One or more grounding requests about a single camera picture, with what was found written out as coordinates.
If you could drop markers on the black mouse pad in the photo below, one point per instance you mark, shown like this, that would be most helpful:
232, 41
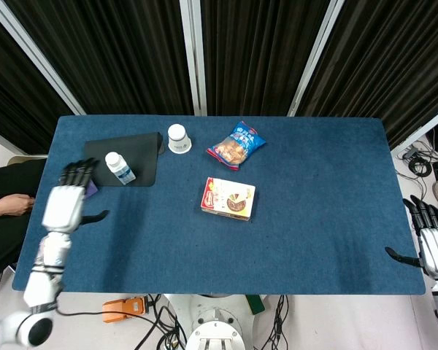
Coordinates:
142, 156

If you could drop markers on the person black clothing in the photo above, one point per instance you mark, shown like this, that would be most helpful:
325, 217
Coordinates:
7, 237

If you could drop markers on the blue snack bag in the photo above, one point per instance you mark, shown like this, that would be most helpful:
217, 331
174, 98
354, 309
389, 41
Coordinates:
237, 146

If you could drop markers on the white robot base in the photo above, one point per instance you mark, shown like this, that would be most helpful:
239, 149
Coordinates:
215, 328

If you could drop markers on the yellow red cookie box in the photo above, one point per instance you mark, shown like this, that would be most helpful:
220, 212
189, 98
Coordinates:
228, 198

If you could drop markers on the green block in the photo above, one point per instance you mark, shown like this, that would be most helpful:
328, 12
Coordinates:
255, 304

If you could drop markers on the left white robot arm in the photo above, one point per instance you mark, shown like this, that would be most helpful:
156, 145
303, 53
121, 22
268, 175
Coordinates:
44, 284

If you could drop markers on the orange foot pedal box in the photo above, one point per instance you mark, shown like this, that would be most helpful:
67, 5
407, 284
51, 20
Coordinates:
122, 310

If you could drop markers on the white paper cup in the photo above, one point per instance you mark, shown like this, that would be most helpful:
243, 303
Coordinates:
179, 140

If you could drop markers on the white frame post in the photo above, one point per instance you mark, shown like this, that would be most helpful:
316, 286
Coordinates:
40, 62
423, 129
194, 54
314, 62

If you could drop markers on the person bare hand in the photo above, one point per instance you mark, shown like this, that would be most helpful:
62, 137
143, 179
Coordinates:
12, 205

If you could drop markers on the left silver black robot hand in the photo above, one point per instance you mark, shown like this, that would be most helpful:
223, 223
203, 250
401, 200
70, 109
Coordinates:
64, 209

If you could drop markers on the beige chair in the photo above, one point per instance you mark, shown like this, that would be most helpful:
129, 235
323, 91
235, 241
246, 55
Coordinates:
23, 159

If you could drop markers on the purple foam cube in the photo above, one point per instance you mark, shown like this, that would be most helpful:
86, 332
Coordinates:
92, 189

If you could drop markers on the white plastic bottle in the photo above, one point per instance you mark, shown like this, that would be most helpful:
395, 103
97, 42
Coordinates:
119, 169

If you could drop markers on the blue table cloth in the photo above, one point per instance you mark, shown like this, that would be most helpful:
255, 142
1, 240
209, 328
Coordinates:
295, 237

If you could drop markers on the black curtain panel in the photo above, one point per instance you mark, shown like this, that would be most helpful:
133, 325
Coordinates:
255, 54
113, 54
14, 91
387, 65

